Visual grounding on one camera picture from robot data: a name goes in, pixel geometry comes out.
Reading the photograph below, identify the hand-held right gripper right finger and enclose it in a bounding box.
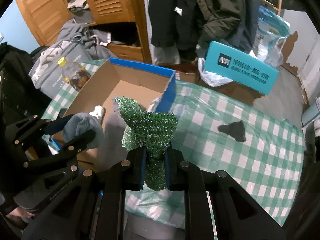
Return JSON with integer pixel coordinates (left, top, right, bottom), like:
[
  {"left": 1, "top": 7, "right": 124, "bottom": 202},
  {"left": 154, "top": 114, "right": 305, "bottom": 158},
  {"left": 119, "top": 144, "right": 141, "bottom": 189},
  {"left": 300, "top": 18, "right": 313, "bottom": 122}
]
[{"left": 164, "top": 145, "right": 290, "bottom": 240}]

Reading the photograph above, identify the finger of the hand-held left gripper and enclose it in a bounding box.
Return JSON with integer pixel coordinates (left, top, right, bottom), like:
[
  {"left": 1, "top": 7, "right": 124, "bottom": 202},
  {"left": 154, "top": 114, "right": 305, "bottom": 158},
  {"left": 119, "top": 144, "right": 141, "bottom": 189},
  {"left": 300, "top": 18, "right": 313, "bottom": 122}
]
[
  {"left": 10, "top": 114, "right": 75, "bottom": 146},
  {"left": 24, "top": 130, "right": 96, "bottom": 178}
]

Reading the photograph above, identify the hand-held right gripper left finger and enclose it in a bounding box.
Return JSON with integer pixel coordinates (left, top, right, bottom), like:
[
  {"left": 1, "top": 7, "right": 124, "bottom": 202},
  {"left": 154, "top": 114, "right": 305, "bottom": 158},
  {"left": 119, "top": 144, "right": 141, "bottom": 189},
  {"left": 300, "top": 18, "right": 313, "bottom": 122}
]
[{"left": 22, "top": 146, "right": 148, "bottom": 240}]

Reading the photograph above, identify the blue grey sock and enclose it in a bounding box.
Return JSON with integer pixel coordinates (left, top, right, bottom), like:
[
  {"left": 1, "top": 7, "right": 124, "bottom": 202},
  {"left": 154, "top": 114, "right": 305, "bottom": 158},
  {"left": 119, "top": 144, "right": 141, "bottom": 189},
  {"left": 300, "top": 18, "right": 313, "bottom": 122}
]
[{"left": 62, "top": 112, "right": 105, "bottom": 150}]

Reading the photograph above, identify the grey towel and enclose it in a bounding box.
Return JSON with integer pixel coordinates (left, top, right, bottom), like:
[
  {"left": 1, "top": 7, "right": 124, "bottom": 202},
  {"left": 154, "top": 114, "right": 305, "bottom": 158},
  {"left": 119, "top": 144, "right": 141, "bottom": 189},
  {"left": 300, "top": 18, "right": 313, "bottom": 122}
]
[{"left": 100, "top": 109, "right": 130, "bottom": 173}]

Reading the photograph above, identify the green sparkly scrubbing cloth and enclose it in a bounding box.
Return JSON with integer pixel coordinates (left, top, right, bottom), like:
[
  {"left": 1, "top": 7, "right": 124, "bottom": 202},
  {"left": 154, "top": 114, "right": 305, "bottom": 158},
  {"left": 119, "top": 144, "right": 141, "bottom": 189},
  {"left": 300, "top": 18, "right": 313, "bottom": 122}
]
[{"left": 114, "top": 96, "right": 178, "bottom": 190}]

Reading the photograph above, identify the cardboard box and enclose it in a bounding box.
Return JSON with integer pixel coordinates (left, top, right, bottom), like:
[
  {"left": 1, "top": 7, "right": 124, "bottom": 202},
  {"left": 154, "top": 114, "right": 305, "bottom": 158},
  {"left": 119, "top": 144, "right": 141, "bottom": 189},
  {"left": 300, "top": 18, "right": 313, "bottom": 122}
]
[{"left": 49, "top": 57, "right": 177, "bottom": 165}]

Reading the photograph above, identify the person's left hand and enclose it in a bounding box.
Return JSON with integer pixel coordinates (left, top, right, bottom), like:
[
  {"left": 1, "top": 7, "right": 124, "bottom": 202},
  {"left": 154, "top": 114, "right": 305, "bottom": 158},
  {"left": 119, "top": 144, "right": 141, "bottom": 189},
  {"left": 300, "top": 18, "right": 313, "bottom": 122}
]
[{"left": 5, "top": 204, "right": 35, "bottom": 220}]

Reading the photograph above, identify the white sock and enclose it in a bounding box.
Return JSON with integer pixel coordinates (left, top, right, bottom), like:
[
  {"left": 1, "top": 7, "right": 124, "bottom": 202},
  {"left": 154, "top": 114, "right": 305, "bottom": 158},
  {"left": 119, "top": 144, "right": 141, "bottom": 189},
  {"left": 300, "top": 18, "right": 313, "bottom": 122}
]
[{"left": 88, "top": 106, "right": 106, "bottom": 125}]

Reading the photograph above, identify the grey hoodie with white text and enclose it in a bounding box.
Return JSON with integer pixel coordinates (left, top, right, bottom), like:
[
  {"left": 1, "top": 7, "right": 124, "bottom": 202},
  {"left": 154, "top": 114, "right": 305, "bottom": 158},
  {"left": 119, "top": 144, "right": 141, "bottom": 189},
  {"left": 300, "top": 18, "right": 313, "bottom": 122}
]
[{"left": 29, "top": 40, "right": 88, "bottom": 99}]

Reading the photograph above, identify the yellow cap tea bottle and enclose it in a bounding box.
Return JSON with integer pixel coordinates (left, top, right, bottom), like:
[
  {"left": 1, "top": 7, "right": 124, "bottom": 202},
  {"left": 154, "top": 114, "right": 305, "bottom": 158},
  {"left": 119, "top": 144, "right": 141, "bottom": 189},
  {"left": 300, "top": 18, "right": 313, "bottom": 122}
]
[{"left": 57, "top": 57, "right": 92, "bottom": 92}]

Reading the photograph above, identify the green checkered tablecloth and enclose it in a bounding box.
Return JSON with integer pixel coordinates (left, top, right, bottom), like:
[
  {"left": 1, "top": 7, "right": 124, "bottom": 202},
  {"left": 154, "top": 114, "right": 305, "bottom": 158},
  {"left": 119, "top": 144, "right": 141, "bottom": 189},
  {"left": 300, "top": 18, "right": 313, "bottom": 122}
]
[{"left": 41, "top": 59, "right": 307, "bottom": 228}]

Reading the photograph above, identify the black garment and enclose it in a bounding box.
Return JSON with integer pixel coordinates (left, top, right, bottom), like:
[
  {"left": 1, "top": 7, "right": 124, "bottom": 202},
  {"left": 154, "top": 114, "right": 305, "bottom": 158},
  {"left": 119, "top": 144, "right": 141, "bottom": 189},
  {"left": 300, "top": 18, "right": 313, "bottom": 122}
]
[{"left": 0, "top": 42, "right": 53, "bottom": 135}]

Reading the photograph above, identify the white cloth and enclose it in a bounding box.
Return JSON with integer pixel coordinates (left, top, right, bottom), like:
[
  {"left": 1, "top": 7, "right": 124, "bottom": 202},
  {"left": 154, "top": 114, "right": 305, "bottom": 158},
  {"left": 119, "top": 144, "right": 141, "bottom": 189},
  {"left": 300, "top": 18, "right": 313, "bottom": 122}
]
[{"left": 147, "top": 97, "right": 161, "bottom": 112}]

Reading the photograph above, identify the small black cloth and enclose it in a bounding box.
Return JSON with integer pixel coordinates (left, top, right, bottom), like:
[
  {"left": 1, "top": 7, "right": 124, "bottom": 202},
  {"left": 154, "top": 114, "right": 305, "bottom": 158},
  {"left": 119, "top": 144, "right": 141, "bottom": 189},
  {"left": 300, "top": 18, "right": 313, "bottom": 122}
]
[{"left": 218, "top": 120, "right": 247, "bottom": 142}]

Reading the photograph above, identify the white plastic bag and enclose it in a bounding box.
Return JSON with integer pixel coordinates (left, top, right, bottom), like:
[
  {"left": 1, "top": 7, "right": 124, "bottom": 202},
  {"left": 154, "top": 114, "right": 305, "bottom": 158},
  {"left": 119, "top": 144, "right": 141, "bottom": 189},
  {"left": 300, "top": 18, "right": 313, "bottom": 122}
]
[{"left": 197, "top": 57, "right": 234, "bottom": 87}]

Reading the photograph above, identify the brown cardboard carton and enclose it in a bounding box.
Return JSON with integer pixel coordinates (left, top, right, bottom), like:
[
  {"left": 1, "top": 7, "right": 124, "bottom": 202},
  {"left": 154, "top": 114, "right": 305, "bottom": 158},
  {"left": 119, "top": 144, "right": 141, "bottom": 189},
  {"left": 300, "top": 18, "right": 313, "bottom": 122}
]
[{"left": 172, "top": 64, "right": 265, "bottom": 106}]

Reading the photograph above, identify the pale hanging garment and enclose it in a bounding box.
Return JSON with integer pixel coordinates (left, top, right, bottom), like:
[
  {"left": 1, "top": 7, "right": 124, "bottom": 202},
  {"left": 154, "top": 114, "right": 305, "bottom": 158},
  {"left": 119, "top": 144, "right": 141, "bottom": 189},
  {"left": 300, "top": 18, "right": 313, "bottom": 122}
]
[{"left": 150, "top": 40, "right": 181, "bottom": 65}]

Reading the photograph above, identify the teal shoe box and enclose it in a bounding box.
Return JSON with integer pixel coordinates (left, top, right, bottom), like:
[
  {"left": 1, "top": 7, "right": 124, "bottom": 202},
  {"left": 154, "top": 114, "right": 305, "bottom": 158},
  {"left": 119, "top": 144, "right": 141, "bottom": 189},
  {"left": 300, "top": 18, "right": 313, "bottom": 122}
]
[{"left": 204, "top": 41, "right": 279, "bottom": 96}]

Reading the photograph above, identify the wooden louvered wardrobe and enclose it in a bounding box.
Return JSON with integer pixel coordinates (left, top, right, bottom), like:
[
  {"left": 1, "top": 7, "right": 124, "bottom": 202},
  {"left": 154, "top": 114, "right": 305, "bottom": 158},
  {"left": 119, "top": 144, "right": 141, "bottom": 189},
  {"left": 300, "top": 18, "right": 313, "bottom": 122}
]
[{"left": 15, "top": 0, "right": 153, "bottom": 64}]

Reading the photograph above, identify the black hanging jacket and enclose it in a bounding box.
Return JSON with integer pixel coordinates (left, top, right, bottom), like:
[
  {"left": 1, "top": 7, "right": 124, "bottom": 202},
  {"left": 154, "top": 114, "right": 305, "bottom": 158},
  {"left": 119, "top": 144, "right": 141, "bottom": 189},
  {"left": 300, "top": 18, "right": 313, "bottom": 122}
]
[{"left": 149, "top": 0, "right": 208, "bottom": 50}]

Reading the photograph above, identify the clear plastic bag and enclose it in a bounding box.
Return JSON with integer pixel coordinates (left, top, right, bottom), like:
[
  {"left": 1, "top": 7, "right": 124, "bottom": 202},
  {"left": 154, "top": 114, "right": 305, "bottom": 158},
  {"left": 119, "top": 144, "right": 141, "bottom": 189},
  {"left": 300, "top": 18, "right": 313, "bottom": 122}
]
[{"left": 257, "top": 5, "right": 292, "bottom": 68}]

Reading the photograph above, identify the dark green hanging jacket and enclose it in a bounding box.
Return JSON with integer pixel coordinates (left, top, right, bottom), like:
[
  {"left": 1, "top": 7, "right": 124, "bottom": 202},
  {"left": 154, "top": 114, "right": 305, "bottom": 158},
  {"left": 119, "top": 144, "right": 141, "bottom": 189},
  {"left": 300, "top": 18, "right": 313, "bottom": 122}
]
[{"left": 192, "top": 0, "right": 253, "bottom": 53}]

